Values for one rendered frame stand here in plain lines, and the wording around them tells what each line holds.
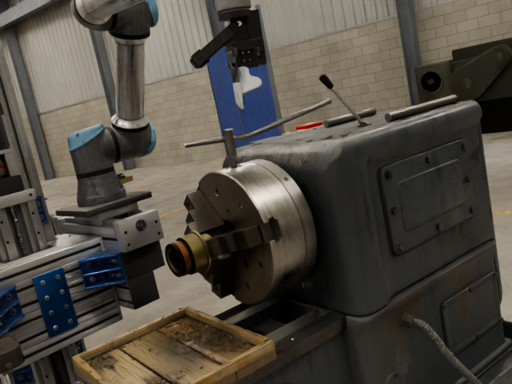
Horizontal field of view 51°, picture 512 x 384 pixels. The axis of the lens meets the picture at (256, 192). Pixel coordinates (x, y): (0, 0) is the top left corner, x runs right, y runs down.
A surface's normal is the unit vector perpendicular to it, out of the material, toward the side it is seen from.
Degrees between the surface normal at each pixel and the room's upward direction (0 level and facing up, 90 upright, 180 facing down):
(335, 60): 90
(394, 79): 90
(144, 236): 90
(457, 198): 90
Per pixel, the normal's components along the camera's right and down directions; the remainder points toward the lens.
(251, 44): 0.02, 0.22
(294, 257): 0.62, 0.29
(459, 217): 0.58, 0.02
